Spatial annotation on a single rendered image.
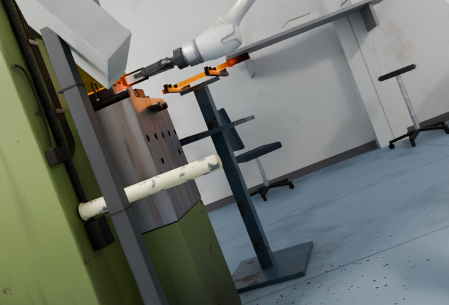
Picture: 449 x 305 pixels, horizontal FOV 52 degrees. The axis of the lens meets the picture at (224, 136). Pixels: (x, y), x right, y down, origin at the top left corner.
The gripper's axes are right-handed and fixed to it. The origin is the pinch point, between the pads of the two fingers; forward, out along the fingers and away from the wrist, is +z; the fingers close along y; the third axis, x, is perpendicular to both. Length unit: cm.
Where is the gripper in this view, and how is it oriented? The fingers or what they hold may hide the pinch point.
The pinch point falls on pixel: (135, 77)
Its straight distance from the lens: 173.3
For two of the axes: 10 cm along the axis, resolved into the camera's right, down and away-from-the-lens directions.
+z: -9.2, 3.5, 1.7
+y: 1.6, -0.7, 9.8
